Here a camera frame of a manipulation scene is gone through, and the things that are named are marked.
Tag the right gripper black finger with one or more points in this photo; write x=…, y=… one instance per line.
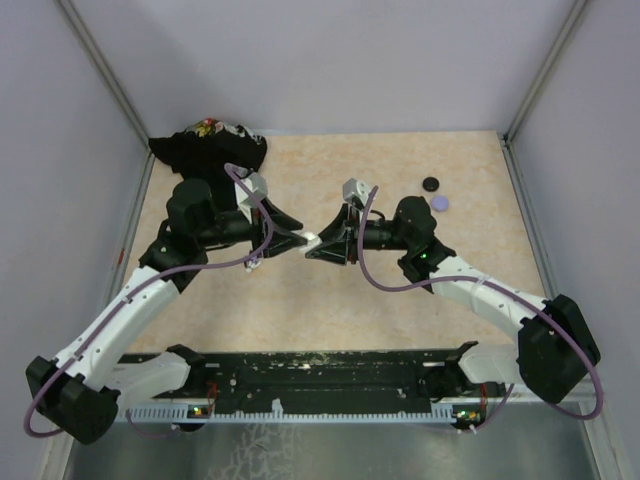
x=336, y=227
x=334, y=252

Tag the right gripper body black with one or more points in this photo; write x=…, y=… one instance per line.
x=354, y=223

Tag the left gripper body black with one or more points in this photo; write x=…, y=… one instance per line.
x=258, y=227

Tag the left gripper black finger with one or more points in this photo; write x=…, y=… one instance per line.
x=282, y=244
x=281, y=220

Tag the white earbud charging case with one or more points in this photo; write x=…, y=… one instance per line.
x=312, y=241

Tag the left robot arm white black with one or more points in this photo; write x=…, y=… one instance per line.
x=84, y=387

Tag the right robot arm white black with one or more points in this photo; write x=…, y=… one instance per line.
x=551, y=348

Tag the black round charging case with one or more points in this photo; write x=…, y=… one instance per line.
x=430, y=184

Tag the purple round charging case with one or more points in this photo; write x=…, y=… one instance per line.
x=440, y=203

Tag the black printed cloth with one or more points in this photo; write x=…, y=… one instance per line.
x=202, y=149

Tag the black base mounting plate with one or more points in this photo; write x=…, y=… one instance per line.
x=340, y=380

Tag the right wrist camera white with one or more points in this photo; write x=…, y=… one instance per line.
x=356, y=192

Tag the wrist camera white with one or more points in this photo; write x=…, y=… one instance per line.
x=250, y=192
x=356, y=192

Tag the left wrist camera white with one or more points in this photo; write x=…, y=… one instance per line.
x=250, y=192

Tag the white slotted cable duct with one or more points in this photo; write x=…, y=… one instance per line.
x=276, y=412

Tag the left aluminium frame post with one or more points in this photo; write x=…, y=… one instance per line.
x=101, y=65

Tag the aluminium frame post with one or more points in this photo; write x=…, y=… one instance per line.
x=101, y=65
x=563, y=39

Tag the right aluminium frame post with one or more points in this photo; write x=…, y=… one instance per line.
x=563, y=39

